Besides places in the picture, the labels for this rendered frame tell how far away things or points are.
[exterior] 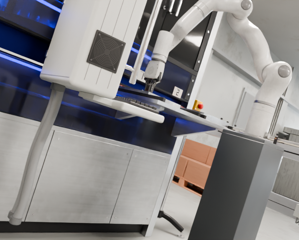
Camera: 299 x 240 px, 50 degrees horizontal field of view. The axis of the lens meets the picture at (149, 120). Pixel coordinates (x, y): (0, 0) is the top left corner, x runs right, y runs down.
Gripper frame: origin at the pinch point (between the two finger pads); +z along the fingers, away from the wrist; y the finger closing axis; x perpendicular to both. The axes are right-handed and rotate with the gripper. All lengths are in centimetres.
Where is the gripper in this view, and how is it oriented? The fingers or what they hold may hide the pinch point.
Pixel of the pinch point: (149, 88)
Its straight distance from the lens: 172.7
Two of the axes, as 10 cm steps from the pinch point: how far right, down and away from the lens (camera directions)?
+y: 6.5, 1.9, -7.3
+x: 7.0, 2.4, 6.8
